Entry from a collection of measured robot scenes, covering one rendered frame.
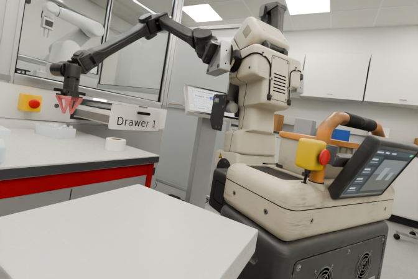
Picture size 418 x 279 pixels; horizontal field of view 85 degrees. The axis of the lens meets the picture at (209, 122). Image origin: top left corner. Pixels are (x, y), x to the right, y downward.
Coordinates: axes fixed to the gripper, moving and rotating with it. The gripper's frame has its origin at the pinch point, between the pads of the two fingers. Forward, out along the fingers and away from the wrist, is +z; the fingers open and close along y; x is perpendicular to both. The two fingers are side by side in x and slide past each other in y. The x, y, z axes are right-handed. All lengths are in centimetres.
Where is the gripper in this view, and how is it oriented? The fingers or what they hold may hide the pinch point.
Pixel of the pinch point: (67, 111)
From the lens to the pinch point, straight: 112.8
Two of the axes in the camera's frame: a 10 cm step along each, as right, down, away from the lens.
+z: -1.5, 9.9, 0.1
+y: -3.5, -0.4, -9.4
